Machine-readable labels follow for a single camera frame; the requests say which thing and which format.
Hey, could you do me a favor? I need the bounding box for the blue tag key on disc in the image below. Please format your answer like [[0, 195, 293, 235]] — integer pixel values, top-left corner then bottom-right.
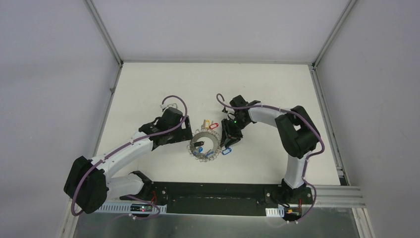
[[192, 147, 214, 158]]

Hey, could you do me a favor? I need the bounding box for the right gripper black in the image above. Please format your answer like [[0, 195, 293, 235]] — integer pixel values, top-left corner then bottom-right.
[[220, 116, 251, 148]]

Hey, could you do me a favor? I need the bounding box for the right electronics board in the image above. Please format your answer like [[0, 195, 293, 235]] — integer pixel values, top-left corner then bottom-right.
[[284, 208, 302, 219]]

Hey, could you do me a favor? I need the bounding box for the left electronics board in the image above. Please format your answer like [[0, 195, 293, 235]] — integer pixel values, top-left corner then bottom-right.
[[130, 204, 153, 212]]

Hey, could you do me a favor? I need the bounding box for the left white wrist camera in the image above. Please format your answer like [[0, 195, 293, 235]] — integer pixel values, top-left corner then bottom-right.
[[160, 103, 178, 112]]

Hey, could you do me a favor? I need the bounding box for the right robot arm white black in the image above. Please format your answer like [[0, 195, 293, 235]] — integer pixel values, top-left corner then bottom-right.
[[216, 93, 325, 203]]

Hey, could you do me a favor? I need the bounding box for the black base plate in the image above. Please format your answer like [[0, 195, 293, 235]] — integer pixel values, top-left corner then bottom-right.
[[135, 181, 313, 216]]

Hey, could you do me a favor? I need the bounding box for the black head key on disc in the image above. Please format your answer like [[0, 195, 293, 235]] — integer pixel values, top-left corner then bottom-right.
[[193, 141, 204, 147]]

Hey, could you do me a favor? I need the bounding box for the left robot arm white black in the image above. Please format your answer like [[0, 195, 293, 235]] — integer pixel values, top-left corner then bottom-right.
[[63, 107, 193, 214]]

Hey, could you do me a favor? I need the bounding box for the yellow tag key on disc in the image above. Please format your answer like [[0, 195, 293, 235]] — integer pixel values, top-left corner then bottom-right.
[[201, 119, 210, 129]]

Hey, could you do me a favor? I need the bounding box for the blue tag key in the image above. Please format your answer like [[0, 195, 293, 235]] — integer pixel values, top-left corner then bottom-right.
[[192, 147, 214, 158], [222, 148, 232, 155]]

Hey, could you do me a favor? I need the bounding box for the electronics board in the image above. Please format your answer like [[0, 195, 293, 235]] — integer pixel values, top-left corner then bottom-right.
[[130, 204, 153, 212], [284, 208, 302, 219]]

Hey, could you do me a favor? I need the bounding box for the red tag key on disc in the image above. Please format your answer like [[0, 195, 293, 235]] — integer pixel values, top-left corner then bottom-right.
[[209, 122, 219, 130]]

